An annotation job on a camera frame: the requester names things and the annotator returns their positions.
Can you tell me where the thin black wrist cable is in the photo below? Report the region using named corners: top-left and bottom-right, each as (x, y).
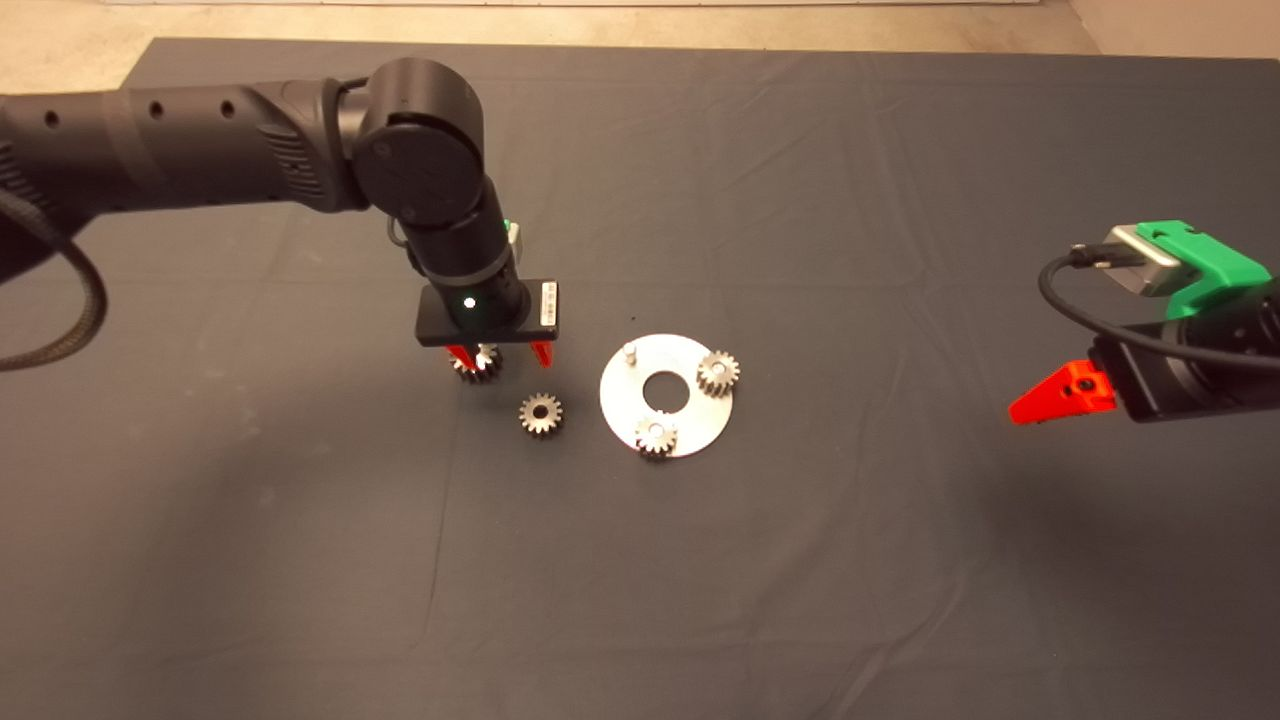
top-left (338, 72), bottom-right (413, 249)

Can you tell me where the small steel gear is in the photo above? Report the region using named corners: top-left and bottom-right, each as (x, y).
top-left (696, 350), bottom-right (742, 398)
top-left (635, 414), bottom-right (680, 461)
top-left (518, 392), bottom-right (564, 438)

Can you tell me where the dark grey table cloth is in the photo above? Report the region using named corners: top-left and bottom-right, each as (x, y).
top-left (0, 38), bottom-right (1280, 720)

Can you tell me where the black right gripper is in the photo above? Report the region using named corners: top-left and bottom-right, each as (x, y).
top-left (1008, 300), bottom-right (1280, 427)

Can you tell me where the braided black arm cable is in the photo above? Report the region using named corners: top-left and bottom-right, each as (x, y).
top-left (0, 185), bottom-right (109, 373)

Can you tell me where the black right camera cable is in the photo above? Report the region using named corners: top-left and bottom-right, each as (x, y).
top-left (1037, 243), bottom-right (1280, 376)

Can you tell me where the larger steel gear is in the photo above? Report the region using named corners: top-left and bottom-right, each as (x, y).
top-left (452, 345), bottom-right (504, 385)

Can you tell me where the green right camera mount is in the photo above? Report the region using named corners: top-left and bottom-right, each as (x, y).
top-left (1135, 220), bottom-right (1273, 321)

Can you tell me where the silver right camera box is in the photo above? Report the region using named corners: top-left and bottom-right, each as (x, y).
top-left (1100, 225), bottom-right (1191, 298)

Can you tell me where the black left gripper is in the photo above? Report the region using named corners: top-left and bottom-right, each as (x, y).
top-left (415, 262), bottom-right (561, 373)

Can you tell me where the round metal plate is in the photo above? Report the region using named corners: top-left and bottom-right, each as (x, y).
top-left (599, 333), bottom-right (735, 460)

